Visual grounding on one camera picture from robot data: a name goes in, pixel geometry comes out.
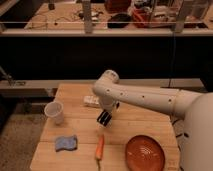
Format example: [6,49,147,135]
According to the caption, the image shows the orange carrot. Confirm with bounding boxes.
[95,135,105,160]

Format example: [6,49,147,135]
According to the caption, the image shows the metal shelf post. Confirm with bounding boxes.
[82,0,93,34]

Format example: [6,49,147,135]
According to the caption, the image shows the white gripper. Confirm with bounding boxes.
[97,101,120,126]

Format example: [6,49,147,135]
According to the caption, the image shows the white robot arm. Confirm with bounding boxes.
[92,70,213,171]

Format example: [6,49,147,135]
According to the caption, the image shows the orange ridged plate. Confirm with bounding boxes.
[125,135,165,171]

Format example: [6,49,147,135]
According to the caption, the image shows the black bowl on shelf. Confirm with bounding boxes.
[107,13,131,28]

